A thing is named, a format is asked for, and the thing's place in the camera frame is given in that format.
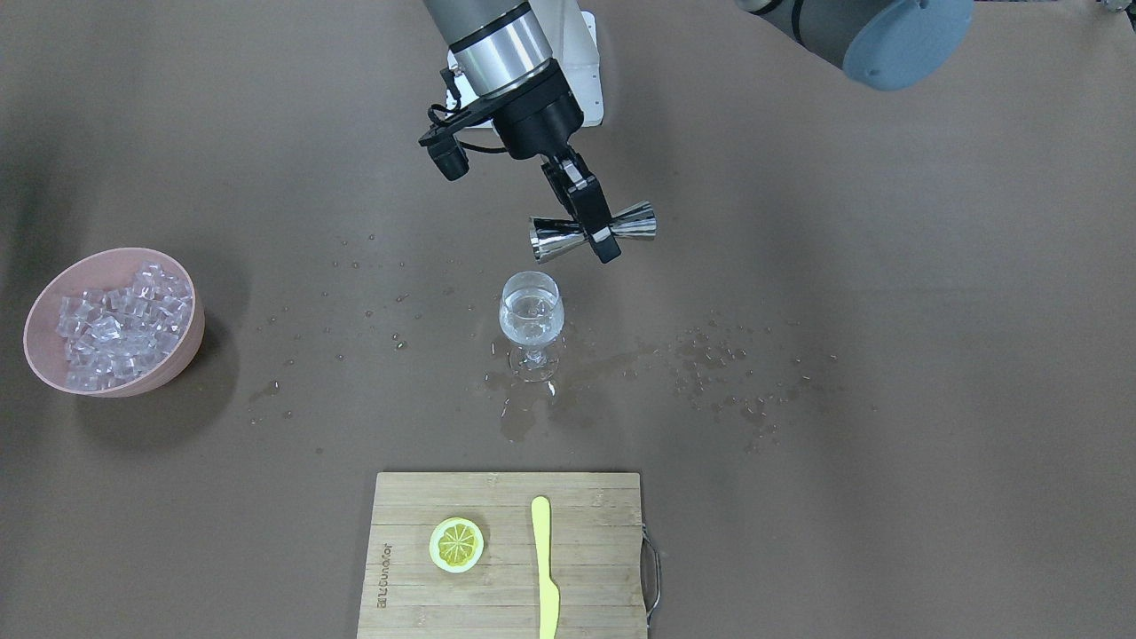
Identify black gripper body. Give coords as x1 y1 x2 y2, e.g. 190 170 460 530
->
491 60 583 161

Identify steel double jigger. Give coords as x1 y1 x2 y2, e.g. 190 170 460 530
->
529 200 658 264

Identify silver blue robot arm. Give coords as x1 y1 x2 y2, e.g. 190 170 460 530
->
419 1 974 264

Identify clear wine glass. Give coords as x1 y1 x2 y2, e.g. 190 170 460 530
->
498 271 565 382

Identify pink bowl of ice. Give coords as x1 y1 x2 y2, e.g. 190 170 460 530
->
23 248 204 398

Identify bamboo cutting board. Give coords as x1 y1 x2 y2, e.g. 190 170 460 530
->
356 470 655 638

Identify yellow lemon slice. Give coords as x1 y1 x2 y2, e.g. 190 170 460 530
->
429 517 485 574

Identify yellow plastic knife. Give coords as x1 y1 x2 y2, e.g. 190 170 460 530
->
531 496 561 638

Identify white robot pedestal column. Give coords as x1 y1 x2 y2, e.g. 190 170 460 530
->
427 1 604 127

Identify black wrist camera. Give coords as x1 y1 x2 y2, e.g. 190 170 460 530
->
419 67 498 182

